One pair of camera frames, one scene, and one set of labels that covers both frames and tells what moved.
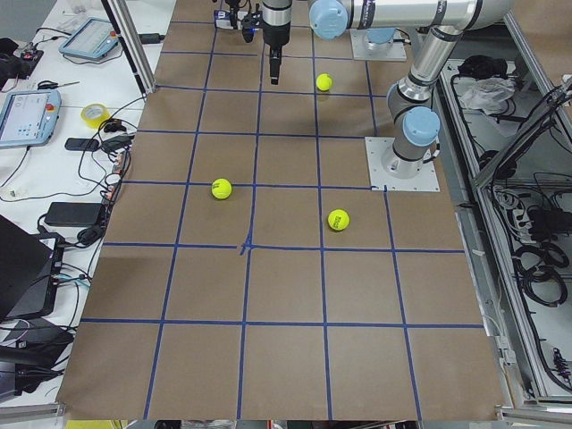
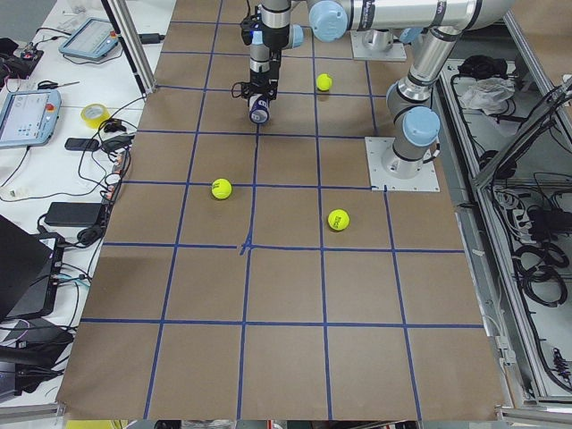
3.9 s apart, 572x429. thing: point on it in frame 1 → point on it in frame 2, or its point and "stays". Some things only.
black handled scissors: (47, 84) stays
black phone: (81, 144) stays
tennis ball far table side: (221, 189) stays
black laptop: (31, 272) stays
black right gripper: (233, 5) → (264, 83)
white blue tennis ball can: (222, 19) → (258, 108)
